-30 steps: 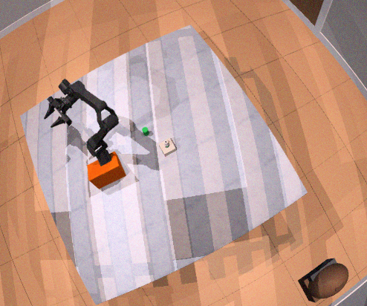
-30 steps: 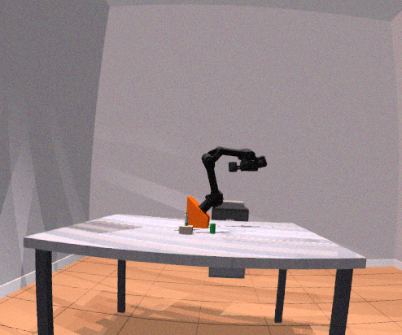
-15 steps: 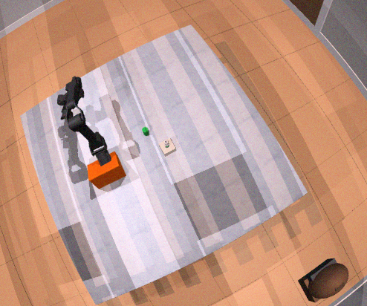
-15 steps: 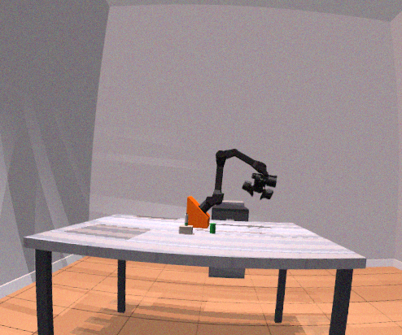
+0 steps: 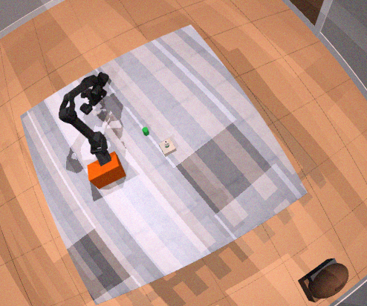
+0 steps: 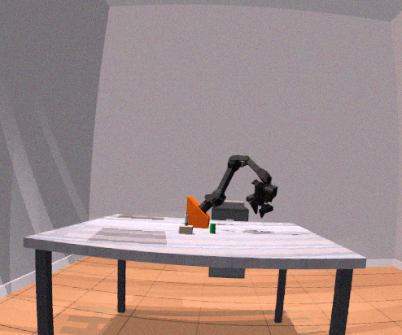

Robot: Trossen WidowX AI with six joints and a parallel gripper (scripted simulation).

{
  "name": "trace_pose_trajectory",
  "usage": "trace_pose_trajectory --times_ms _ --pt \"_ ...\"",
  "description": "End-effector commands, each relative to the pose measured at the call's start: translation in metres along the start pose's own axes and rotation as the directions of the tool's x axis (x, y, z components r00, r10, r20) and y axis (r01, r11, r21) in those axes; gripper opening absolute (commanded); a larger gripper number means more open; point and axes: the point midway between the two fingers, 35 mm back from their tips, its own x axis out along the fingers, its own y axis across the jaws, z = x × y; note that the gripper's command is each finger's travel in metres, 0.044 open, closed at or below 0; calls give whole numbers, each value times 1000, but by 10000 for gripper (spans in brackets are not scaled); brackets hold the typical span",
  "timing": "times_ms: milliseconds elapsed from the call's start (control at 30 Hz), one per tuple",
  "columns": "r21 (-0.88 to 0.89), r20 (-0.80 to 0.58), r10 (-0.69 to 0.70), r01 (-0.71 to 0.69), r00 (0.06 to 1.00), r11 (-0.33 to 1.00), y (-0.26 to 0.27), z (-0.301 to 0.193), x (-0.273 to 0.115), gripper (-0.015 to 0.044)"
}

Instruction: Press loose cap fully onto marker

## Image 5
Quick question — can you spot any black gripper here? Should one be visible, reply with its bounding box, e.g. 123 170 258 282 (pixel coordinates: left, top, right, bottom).
80 89 107 115

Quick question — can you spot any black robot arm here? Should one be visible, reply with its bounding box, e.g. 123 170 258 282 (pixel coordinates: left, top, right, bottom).
59 72 111 166

